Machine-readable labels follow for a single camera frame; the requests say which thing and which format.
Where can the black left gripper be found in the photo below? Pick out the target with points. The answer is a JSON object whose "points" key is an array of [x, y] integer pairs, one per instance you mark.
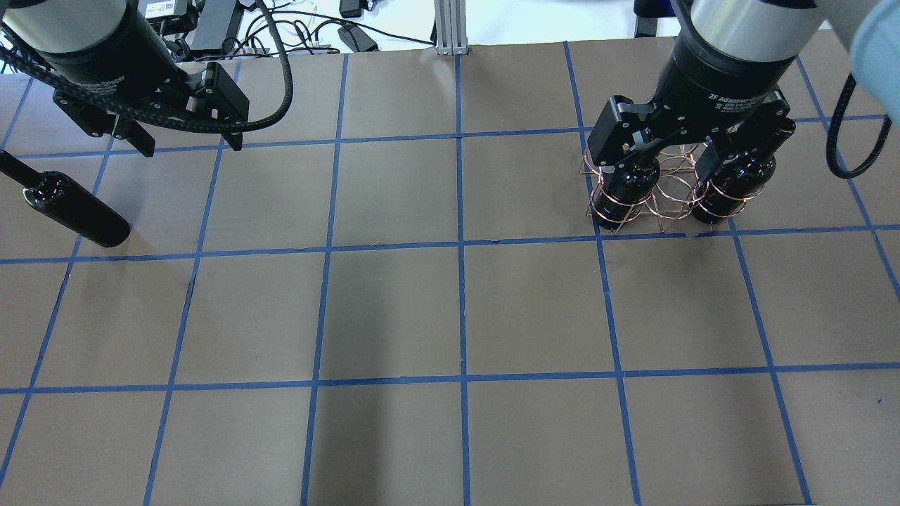
{"points": [[112, 70]]}

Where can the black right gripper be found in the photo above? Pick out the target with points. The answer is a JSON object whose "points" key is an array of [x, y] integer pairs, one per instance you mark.
{"points": [[710, 81]]}

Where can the dark glass wine bottle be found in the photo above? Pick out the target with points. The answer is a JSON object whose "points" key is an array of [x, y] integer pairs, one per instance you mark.
{"points": [[63, 200]]}

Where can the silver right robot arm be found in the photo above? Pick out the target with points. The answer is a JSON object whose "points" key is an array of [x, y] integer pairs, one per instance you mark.
{"points": [[769, 31]]}

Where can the dark wine bottle in basket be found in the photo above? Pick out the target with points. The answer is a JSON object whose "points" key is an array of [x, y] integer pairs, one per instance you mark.
{"points": [[621, 193]]}

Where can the black power adapter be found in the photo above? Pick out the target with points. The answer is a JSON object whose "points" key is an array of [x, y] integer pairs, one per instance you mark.
{"points": [[217, 26]]}

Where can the copper wire wine basket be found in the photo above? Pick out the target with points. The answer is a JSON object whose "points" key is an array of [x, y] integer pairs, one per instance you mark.
{"points": [[676, 197]]}

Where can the aluminium frame post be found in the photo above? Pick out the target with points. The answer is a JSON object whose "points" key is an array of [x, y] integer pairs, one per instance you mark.
{"points": [[450, 28]]}

